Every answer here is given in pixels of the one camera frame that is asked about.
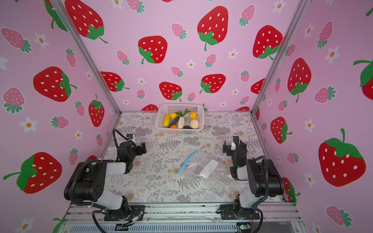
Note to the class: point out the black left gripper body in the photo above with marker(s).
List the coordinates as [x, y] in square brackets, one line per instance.
[138, 148]

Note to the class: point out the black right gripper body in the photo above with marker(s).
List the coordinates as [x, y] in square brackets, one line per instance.
[236, 149]

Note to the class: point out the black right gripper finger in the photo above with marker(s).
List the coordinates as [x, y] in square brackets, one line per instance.
[236, 140]
[227, 148]

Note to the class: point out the clear zip top bag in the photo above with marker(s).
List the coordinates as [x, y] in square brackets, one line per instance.
[205, 175]

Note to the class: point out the beige toy bun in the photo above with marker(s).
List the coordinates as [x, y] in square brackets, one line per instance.
[194, 124]

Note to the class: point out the white plastic basket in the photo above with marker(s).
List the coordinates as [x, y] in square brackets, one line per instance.
[181, 110]

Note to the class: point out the dark brown toy food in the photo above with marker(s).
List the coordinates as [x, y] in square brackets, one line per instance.
[174, 122]

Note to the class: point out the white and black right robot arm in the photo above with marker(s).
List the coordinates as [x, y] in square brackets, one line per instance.
[263, 178]

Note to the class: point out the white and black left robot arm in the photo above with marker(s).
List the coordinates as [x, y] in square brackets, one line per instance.
[86, 186]

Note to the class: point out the yellow toy banana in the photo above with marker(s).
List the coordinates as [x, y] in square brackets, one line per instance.
[167, 120]

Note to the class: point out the floral patterned table mat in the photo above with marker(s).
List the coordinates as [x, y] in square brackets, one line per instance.
[155, 175]

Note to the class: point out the small yellow toy lemon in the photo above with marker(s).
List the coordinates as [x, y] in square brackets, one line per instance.
[173, 116]

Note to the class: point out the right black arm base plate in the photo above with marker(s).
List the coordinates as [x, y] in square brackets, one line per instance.
[236, 212]

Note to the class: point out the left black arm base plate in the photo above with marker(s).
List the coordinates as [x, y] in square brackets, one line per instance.
[126, 214]

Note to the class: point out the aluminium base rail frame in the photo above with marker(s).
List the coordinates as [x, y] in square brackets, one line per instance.
[203, 218]

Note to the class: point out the left aluminium corner post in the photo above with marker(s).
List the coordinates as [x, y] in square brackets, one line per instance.
[76, 37]

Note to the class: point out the aluminium corner post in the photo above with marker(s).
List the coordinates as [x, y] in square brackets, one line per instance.
[76, 37]
[294, 24]

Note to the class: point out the right aluminium corner post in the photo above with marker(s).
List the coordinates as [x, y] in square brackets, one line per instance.
[294, 24]

